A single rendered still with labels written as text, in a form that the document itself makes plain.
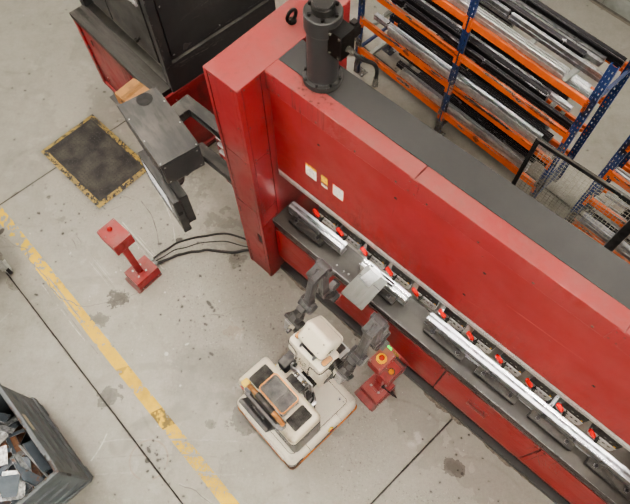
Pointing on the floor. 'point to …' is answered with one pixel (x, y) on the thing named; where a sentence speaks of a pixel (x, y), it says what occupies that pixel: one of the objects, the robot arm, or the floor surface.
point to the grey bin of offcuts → (23, 452)
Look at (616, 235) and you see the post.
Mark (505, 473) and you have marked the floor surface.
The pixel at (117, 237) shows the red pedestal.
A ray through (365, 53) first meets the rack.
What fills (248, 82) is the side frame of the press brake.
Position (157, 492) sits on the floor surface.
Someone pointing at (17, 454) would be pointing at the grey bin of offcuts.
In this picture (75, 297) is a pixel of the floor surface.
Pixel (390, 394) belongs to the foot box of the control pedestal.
